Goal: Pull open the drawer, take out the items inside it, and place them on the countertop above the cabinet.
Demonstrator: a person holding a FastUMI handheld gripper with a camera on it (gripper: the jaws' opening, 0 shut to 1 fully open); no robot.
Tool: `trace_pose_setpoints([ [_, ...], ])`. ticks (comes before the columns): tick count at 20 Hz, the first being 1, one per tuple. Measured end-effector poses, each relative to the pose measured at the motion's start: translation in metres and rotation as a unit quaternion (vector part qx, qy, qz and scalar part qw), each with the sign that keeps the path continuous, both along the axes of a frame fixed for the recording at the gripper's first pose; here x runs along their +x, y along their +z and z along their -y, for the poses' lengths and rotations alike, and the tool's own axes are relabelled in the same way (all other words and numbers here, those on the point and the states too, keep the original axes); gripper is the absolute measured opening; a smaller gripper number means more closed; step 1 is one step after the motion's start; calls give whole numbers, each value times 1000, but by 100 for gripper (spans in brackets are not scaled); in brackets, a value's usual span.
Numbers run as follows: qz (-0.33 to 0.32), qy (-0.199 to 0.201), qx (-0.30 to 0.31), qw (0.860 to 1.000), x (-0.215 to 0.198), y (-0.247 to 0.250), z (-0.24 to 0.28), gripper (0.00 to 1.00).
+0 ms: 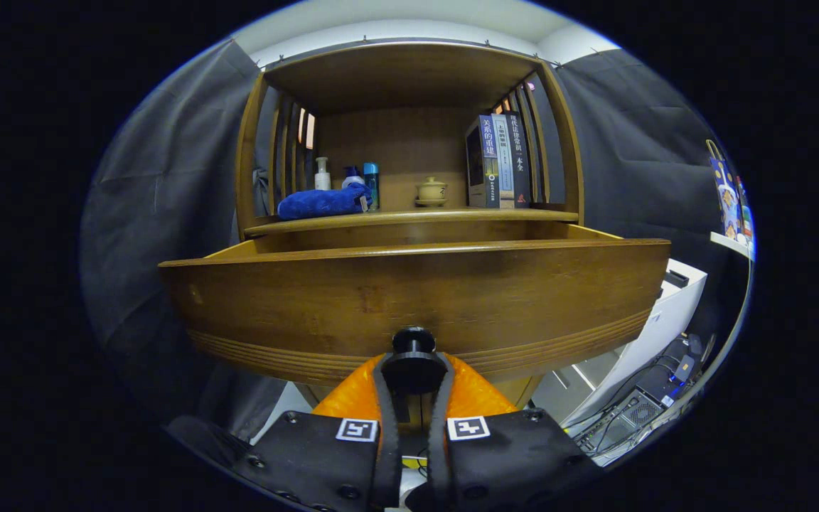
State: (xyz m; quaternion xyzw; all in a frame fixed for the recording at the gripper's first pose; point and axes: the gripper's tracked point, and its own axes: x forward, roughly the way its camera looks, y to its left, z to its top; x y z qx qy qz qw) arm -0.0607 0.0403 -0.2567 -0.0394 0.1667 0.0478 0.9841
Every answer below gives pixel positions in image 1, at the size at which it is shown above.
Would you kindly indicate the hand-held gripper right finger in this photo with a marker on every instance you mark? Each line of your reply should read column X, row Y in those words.
column 516, row 459

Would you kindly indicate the white bottle with blue cap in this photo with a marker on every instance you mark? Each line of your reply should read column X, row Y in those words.
column 352, row 179

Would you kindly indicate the white pump bottle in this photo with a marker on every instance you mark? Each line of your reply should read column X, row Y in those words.
column 322, row 178

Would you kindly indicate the blue folded towel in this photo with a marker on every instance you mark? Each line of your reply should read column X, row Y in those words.
column 320, row 203

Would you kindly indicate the wooden countertop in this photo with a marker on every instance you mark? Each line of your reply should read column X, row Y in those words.
column 409, row 215

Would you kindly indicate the white side table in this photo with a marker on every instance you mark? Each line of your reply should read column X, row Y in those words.
column 729, row 244

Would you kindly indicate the blue book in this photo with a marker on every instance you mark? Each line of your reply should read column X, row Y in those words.
column 488, row 163

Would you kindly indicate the beige lidded teacup with saucer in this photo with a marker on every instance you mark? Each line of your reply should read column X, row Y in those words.
column 431, row 192

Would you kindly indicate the black computer tower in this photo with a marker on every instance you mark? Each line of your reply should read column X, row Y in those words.
column 637, row 412

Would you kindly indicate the clear bottle with red label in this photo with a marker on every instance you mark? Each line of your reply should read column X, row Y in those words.
column 744, row 213

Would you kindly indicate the wooden drawer with black knob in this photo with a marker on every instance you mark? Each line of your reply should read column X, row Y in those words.
column 381, row 299

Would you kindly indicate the white box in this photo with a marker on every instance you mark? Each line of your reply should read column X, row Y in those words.
column 658, row 327

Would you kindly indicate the pale grey book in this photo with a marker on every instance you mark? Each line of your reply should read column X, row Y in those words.
column 504, row 163

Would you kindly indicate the wooden cabinet with slatted sides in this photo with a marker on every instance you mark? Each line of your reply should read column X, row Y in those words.
column 395, row 142

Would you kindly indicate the teal bottle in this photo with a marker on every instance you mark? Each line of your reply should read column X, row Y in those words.
column 372, row 181

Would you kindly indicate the blue dotted gift bag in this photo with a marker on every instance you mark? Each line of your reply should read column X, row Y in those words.
column 726, row 192

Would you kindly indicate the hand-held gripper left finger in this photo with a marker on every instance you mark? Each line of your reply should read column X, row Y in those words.
column 324, row 455

